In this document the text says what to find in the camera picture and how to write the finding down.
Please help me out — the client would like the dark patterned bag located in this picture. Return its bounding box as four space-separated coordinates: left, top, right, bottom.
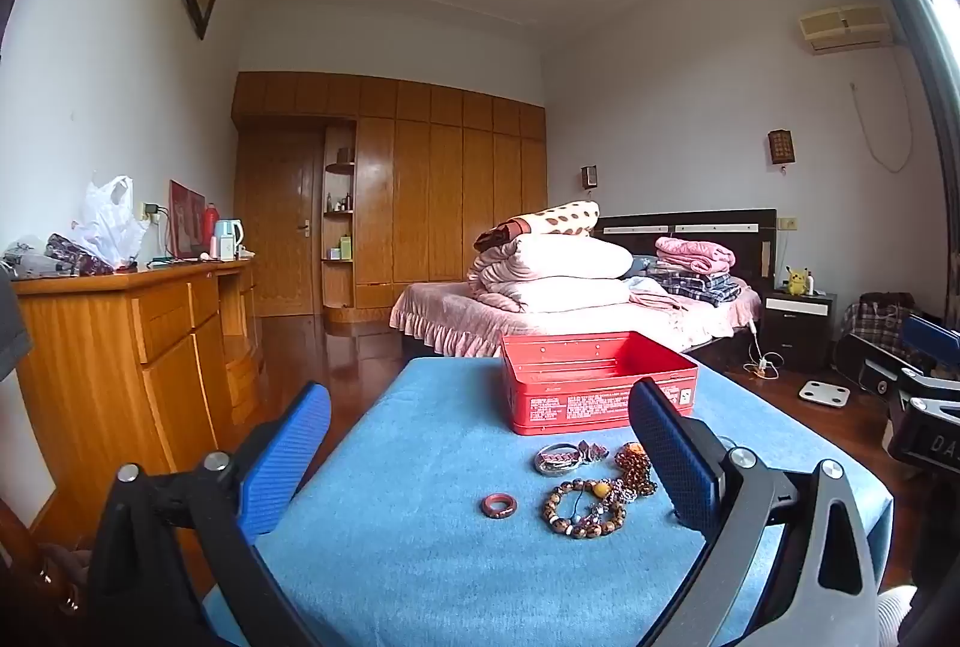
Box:
45 233 113 277

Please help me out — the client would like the folded pink quilt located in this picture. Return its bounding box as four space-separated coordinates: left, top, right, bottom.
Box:
469 234 635 284
469 275 635 316

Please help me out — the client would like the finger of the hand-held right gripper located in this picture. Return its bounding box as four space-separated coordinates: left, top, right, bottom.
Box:
834 332 910 397
900 313 960 369

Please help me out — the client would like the silver bangle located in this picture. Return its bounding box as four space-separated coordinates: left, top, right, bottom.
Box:
535 440 610 476

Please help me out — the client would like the blue table cloth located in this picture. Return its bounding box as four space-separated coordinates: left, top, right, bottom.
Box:
202 354 893 647

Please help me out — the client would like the dark window frame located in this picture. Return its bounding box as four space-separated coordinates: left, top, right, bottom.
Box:
829 0 960 325

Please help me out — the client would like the wooden dresser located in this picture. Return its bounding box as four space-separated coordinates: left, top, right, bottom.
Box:
11 260 263 490

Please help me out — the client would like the red metal tin box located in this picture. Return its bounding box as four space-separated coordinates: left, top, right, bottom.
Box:
499 330 700 435

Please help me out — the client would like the beige air conditioner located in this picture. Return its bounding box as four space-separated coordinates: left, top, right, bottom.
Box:
798 5 893 54

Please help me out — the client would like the bed with dark headboard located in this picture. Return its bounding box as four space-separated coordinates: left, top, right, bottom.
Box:
390 209 777 367

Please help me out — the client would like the folded plaid cloth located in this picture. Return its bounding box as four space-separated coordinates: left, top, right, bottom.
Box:
649 268 743 307

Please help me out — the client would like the white plastic bag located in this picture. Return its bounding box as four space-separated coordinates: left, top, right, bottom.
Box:
79 174 151 265

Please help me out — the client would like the brown wooden door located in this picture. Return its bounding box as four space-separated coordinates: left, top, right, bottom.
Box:
238 129 323 318

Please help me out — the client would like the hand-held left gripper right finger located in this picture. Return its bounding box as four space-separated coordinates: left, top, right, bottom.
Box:
627 377 901 647

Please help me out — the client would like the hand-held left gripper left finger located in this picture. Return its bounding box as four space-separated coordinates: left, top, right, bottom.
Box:
88 381 332 647

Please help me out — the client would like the white bathroom scale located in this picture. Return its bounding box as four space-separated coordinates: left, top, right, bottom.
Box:
798 381 852 405

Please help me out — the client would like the dark nightstand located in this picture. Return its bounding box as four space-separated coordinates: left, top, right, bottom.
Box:
763 290 837 372

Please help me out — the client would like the polka dot blanket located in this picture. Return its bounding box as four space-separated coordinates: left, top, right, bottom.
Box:
474 200 601 253

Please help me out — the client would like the wooden wardrobe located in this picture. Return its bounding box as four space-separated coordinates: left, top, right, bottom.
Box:
232 71 548 318

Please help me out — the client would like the plaid bag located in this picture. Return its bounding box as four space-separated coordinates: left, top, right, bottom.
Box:
844 292 920 348

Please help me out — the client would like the red picture board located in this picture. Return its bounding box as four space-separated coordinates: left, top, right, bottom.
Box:
169 179 207 258

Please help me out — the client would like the wooden corner shelf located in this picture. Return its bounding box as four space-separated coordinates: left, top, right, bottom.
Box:
322 118 358 310

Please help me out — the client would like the folded pink blanket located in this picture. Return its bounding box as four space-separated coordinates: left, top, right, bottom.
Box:
655 236 737 277

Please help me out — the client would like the white wall cable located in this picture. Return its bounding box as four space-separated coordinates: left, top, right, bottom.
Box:
850 83 912 173

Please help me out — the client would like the light blue electric kettle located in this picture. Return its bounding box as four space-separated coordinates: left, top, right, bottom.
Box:
214 219 247 260

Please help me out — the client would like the white power strip cable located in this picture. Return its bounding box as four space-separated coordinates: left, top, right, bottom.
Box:
742 317 785 379

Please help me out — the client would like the brown wooden bead bracelet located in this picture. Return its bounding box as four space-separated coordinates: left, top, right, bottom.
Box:
543 477 628 540

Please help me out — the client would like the multicolour bead bracelet gold pendant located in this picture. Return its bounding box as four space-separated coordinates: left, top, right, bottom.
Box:
613 441 659 499

